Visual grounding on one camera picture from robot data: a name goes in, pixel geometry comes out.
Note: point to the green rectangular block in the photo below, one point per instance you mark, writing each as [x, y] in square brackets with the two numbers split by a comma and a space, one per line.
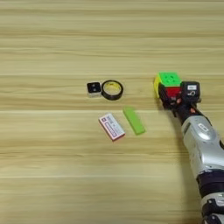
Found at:
[134, 120]

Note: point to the pink and white small box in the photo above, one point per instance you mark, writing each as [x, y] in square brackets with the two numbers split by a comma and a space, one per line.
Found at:
[112, 126]

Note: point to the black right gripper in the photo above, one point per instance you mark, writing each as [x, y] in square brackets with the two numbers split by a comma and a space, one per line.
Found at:
[182, 107]

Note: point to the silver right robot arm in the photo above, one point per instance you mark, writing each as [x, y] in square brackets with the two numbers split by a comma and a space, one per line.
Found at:
[204, 145]

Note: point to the multicoloured puzzle cube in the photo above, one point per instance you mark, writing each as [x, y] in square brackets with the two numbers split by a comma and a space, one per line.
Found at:
[168, 83]

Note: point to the small black and white block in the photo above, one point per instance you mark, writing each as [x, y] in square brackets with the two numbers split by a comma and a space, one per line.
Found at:
[94, 89]

